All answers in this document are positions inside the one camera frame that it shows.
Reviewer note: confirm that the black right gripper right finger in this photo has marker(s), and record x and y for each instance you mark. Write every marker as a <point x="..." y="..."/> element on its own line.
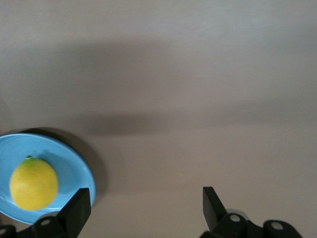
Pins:
<point x="215" y="215"/>

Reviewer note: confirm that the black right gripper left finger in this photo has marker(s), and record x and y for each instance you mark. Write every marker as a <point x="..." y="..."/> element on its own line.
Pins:
<point x="74" y="213"/>

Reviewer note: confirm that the yellow lemon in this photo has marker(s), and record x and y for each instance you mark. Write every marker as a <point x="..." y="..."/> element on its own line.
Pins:
<point x="33" y="184"/>

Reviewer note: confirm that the blue plate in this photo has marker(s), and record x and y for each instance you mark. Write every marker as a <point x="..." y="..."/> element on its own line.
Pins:
<point x="71" y="168"/>

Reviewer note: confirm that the brown table mat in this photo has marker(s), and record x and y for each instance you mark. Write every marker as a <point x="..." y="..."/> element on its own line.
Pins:
<point x="173" y="74"/>

